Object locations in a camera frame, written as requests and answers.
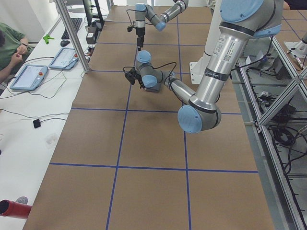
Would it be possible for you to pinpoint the aluminium frame post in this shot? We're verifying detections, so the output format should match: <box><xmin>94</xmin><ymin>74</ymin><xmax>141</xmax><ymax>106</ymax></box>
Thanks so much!
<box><xmin>54</xmin><ymin>0</ymin><xmax>89</xmax><ymax>73</ymax></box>

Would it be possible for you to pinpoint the black power adapter box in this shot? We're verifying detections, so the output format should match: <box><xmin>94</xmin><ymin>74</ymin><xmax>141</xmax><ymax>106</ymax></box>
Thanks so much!
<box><xmin>86</xmin><ymin>26</ymin><xmax>98</xmax><ymax>45</ymax></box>

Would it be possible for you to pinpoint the small black square pad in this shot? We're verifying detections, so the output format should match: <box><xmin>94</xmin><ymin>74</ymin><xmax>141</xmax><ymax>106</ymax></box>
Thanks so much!
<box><xmin>33</xmin><ymin>119</ymin><xmax>41</xmax><ymax>129</ymax></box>

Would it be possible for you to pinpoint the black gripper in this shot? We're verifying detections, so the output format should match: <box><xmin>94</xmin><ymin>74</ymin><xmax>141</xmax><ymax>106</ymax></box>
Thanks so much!
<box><xmin>136</xmin><ymin>73</ymin><xmax>145</xmax><ymax>89</ymax></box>
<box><xmin>136</xmin><ymin>26</ymin><xmax>145</xmax><ymax>50</ymax></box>

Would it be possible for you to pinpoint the teach pendant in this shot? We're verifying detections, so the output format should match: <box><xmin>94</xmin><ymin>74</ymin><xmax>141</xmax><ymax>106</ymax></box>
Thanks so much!
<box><xmin>48</xmin><ymin>47</ymin><xmax>79</xmax><ymax>70</ymax></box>
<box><xmin>10</xmin><ymin>65</ymin><xmax>48</xmax><ymax>91</ymax></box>

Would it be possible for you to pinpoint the teach pendant near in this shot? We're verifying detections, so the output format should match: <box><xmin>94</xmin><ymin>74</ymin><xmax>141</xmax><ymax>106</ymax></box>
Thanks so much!
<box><xmin>10</xmin><ymin>65</ymin><xmax>48</xmax><ymax>91</ymax></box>

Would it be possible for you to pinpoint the pink and grey towel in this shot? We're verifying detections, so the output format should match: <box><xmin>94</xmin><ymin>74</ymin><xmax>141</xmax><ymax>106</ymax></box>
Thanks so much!
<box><xmin>145</xmin><ymin>84</ymin><xmax>162</xmax><ymax>93</ymax></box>

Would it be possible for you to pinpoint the red cylinder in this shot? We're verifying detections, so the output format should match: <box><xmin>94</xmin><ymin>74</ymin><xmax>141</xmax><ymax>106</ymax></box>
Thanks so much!
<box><xmin>0</xmin><ymin>200</ymin><xmax>32</xmax><ymax>219</ymax></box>

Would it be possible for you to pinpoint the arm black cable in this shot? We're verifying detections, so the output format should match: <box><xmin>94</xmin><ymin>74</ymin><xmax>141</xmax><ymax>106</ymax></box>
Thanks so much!
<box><xmin>126</xmin><ymin>9</ymin><xmax>136</xmax><ymax>26</ymax></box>
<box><xmin>122</xmin><ymin>62</ymin><xmax>279</xmax><ymax>101</ymax></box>

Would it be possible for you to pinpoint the black computer mouse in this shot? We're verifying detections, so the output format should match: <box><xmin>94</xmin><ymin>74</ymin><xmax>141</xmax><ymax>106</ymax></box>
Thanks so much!
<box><xmin>60</xmin><ymin>40</ymin><xmax>70</xmax><ymax>47</ymax></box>

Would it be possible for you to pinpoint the black keyboard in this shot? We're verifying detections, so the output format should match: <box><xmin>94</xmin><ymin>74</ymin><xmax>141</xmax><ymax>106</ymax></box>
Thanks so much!
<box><xmin>61</xmin><ymin>17</ymin><xmax>83</xmax><ymax>40</ymax></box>

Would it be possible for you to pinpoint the white central pedestal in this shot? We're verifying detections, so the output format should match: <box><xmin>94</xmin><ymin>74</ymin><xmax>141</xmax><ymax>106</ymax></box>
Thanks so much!
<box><xmin>189</xmin><ymin>0</ymin><xmax>224</xmax><ymax>86</ymax></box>

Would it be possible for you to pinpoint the green clamp tool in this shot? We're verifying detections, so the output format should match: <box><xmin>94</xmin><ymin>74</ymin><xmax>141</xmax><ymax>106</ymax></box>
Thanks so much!
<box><xmin>43</xmin><ymin>34</ymin><xmax>54</xmax><ymax>45</ymax></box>

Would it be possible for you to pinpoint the aluminium frame structure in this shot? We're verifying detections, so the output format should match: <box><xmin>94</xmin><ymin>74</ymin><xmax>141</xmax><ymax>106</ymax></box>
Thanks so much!
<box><xmin>231</xmin><ymin>31</ymin><xmax>307</xmax><ymax>230</ymax></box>

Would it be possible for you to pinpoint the person in green shirt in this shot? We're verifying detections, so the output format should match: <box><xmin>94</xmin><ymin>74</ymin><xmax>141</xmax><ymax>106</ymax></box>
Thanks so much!
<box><xmin>0</xmin><ymin>23</ymin><xmax>34</xmax><ymax>83</ymax></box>

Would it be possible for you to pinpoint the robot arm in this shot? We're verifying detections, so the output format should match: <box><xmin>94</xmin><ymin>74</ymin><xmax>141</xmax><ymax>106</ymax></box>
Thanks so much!
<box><xmin>135</xmin><ymin>0</ymin><xmax>283</xmax><ymax>133</ymax></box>
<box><xmin>127</xmin><ymin>0</ymin><xmax>189</xmax><ymax>51</ymax></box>

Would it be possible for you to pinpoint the teach pendant far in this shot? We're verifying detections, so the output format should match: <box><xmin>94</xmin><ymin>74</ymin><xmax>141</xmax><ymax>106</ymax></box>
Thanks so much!
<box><xmin>48</xmin><ymin>47</ymin><xmax>79</xmax><ymax>70</ymax></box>

